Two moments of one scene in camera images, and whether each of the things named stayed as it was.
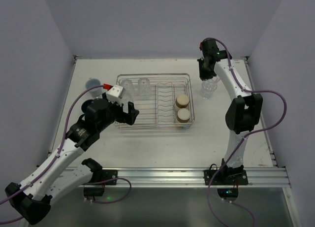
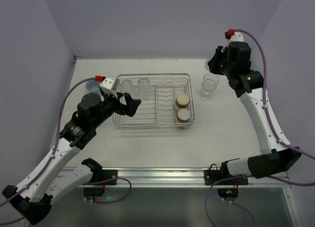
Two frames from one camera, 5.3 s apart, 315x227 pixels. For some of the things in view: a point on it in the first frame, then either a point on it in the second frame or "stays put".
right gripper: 204,71 -> 216,63
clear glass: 144,90 stays put
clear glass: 128,85 stays put
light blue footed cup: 91,82 stays put
